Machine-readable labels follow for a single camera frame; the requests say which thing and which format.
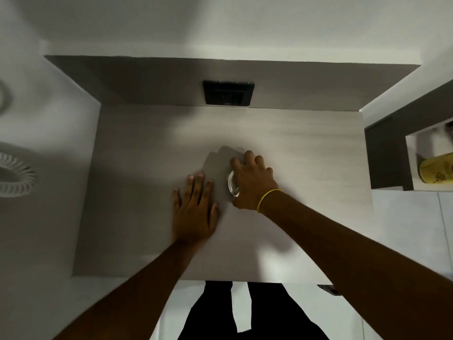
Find person's right hand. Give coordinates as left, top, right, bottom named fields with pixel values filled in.
left=230, top=150, right=280, bottom=211

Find person's left hand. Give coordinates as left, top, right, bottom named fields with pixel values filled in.
left=172, top=173, right=219, bottom=247

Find clear glass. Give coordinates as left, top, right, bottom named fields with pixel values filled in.
left=226, top=162, right=246, bottom=199

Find person's left forearm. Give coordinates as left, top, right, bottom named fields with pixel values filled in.
left=53, top=240, right=207, bottom=340

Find person's right forearm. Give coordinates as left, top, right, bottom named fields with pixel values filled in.
left=258, top=190, right=453, bottom=340

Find yellow wrist band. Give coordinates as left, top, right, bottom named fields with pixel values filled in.
left=256, top=188, right=282, bottom=214

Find person's black trousers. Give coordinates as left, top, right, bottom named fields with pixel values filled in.
left=177, top=280, right=330, bottom=340

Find dark shelf unit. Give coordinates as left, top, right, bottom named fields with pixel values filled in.
left=365, top=79, right=453, bottom=191

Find yellow patterned container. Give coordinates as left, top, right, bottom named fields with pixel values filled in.
left=418, top=152, right=453, bottom=184

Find black wall socket plate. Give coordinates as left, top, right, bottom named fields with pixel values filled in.
left=203, top=80, right=255, bottom=106

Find white coiled cord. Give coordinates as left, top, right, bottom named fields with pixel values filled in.
left=0, top=151, right=39, bottom=199

